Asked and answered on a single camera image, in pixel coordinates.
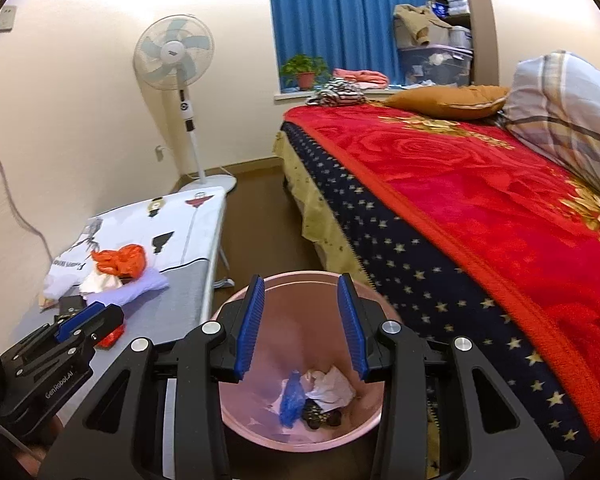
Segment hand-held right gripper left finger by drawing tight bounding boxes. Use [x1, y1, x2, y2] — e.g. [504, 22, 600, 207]
[39, 274, 266, 480]

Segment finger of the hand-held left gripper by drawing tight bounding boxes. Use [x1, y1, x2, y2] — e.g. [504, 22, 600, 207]
[54, 302, 107, 343]
[67, 306, 126, 356]

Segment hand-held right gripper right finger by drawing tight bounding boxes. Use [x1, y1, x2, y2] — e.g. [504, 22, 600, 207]
[336, 273, 566, 480]

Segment sandwich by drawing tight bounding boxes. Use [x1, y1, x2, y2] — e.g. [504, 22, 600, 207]
[79, 266, 125, 295]

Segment white fluffy cloth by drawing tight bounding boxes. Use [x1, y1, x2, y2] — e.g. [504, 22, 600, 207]
[107, 267, 171, 307]

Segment pink plastic bin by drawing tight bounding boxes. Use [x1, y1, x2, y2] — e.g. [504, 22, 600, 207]
[211, 271, 406, 447]

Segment red wrapper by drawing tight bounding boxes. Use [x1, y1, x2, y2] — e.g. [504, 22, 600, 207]
[96, 325, 126, 350]

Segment small black box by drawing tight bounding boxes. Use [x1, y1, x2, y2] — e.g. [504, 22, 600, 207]
[55, 295, 88, 326]

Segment crumpled white tissue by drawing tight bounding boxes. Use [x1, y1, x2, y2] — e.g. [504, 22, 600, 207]
[302, 366, 357, 406]

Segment orange crumpled cloth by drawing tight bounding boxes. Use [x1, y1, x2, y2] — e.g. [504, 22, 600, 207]
[91, 244, 147, 281]

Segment navy star bed sheet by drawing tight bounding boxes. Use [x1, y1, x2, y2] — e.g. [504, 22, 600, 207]
[280, 122, 596, 461]

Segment blue plastic bag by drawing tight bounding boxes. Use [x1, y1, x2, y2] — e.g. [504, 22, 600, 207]
[279, 371, 308, 428]

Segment dark patterned sock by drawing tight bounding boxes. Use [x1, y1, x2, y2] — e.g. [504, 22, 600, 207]
[302, 400, 345, 430]

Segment yellow bed skirt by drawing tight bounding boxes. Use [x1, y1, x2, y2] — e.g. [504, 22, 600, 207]
[272, 130, 441, 480]

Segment red floral blanket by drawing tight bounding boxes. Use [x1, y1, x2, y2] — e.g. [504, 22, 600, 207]
[284, 102, 600, 441]

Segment black white striped cloth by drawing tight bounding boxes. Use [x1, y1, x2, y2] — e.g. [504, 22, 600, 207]
[306, 77, 367, 107]

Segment white window sill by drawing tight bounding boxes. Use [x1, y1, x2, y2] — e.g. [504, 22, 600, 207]
[274, 86, 401, 98]

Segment orange pillow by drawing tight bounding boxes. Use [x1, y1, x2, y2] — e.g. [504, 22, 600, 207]
[382, 85, 511, 121]

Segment folded pink clothes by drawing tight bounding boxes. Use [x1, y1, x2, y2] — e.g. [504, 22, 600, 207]
[332, 66, 391, 90]

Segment potted green plant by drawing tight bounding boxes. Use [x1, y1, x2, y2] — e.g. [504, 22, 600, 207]
[279, 54, 331, 92]

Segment clear plastic storage box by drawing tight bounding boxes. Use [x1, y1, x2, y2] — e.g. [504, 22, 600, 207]
[397, 44, 475, 87]

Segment white standing fan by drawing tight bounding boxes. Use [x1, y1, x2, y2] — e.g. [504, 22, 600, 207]
[132, 14, 238, 196]

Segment plaid pillow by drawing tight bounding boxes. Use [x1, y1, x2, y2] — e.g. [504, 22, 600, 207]
[502, 50, 600, 206]

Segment grey round appliance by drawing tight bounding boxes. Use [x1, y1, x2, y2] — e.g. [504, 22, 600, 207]
[447, 25, 473, 50]

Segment beige jacket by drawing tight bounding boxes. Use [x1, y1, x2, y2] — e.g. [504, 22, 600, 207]
[393, 4, 456, 51]

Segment blue curtain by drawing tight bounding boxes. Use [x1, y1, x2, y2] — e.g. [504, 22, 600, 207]
[266, 0, 428, 92]

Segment wooden bookshelf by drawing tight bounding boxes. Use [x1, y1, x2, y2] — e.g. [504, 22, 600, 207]
[422, 0, 498, 86]

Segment grey wall cable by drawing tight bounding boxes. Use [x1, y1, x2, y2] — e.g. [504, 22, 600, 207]
[0, 25, 56, 271]

